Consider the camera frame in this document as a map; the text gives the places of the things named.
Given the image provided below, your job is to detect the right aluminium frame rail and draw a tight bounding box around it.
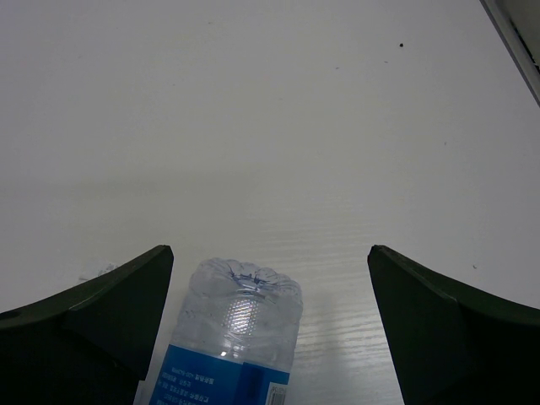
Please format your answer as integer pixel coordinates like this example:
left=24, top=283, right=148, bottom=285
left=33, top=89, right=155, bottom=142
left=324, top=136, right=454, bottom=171
left=480, top=0, right=539, bottom=104

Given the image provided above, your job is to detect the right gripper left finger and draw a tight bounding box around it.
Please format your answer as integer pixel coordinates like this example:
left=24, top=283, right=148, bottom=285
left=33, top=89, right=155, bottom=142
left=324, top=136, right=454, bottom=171
left=1, top=245, right=174, bottom=404

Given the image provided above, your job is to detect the blue cap clear bottle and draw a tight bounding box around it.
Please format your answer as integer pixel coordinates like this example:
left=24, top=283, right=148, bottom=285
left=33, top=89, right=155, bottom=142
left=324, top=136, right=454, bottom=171
left=148, top=258, right=303, bottom=405

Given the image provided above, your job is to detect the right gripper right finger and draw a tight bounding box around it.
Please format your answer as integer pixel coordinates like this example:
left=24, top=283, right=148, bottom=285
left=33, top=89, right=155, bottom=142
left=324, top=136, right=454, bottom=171
left=367, top=246, right=539, bottom=404

